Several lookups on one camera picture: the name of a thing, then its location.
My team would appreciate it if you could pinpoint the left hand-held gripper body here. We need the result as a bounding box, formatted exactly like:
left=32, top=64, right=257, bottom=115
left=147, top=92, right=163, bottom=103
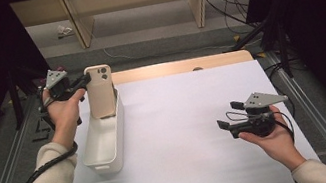
left=41, top=64, right=85, bottom=105

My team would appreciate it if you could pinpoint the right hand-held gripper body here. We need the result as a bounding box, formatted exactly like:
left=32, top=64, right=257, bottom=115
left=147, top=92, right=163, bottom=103
left=223, top=86, right=295, bottom=144

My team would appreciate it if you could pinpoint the beige phone case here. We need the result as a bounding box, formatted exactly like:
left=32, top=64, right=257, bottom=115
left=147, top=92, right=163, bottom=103
left=82, top=62, right=121, bottom=121

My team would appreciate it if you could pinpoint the white plastic storage bin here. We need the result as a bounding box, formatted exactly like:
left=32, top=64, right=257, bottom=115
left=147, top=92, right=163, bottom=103
left=71, top=88, right=136, bottom=179

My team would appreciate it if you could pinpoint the person's right hand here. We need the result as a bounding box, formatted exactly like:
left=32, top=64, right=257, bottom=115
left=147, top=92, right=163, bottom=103
left=234, top=101, right=309, bottom=180

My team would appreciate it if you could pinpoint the person's left hand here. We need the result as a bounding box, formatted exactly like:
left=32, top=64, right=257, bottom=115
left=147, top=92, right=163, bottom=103
left=40, top=83, right=97, bottom=153

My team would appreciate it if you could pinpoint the black metal stand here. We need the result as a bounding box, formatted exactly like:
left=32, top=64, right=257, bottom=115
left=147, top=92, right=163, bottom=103
left=219, top=13, right=294, bottom=89
left=3, top=56, right=63, bottom=132

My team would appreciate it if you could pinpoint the white table mat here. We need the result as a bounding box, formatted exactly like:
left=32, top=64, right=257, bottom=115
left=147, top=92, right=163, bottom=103
left=51, top=51, right=325, bottom=183

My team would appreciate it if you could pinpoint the white crumpled item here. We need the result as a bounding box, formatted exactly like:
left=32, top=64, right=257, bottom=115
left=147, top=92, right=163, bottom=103
left=55, top=22, right=76, bottom=40

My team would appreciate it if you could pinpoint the wooden table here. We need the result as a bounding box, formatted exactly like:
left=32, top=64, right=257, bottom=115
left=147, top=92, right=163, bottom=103
left=110, top=47, right=255, bottom=86

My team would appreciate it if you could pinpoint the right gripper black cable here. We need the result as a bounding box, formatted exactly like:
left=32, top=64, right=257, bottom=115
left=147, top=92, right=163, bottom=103
left=225, top=101, right=298, bottom=154

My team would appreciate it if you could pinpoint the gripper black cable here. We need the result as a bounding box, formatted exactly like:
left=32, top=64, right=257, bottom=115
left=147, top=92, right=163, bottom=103
left=3, top=82, right=95, bottom=183
left=225, top=101, right=298, bottom=154

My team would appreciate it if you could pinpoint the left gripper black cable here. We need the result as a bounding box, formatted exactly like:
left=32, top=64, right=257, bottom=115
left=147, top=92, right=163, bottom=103
left=3, top=82, right=95, bottom=183

